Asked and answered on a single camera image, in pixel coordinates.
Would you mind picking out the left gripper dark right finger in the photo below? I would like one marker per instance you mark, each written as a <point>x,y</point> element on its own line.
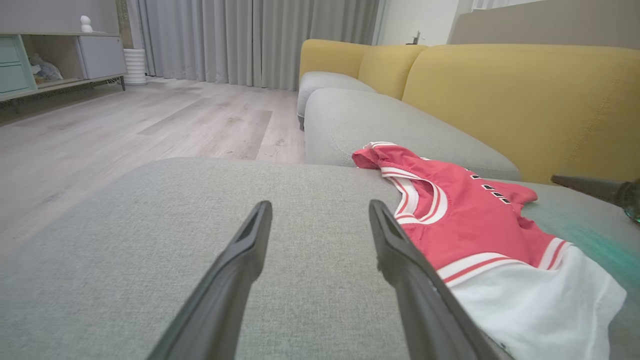
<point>425,310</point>

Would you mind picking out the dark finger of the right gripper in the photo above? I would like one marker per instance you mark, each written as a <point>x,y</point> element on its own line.
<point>600,189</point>

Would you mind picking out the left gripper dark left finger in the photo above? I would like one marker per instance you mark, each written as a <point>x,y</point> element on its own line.
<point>225,300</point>

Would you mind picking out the red jersey white sleeves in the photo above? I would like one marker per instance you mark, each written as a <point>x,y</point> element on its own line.
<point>480,225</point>

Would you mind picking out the large grey sofa seat cushion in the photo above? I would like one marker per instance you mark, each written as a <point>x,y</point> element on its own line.
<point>150,240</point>

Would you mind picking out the wide yellow sofa backrest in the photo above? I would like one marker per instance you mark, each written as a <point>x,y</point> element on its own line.
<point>525,100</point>

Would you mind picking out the medium grey sofa seat cushion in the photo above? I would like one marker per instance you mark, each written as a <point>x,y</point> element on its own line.
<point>380,125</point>

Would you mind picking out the small dark device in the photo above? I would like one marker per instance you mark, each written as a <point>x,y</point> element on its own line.
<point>416,39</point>

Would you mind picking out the small grey sofa seat cushion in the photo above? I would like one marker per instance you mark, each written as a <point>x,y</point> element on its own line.
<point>325,82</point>

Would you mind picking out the narrow yellow sofa backrest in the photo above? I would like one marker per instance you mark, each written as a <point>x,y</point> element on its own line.
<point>390,67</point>

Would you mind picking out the white ribbed cylinder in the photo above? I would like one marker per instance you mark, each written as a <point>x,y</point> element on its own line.
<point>135,67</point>

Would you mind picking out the grey curtain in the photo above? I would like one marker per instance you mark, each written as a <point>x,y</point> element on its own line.
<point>250,40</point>

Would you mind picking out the yellow sofa end backrest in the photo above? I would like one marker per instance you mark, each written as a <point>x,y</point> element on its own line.
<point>330,55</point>

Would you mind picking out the low tv cabinet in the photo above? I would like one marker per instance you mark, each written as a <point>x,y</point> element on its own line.
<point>60,85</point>

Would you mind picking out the grey cabinet door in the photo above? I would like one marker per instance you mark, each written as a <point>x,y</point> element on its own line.
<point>102,56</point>

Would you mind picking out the soft toy in cabinet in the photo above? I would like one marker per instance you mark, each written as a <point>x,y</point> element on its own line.
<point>47,72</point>

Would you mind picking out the teal cabinet drawer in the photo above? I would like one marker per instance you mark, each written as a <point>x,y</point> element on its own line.
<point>7,50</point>
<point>12,78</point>

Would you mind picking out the small white figurine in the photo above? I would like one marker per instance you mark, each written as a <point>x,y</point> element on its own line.
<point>86,25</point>

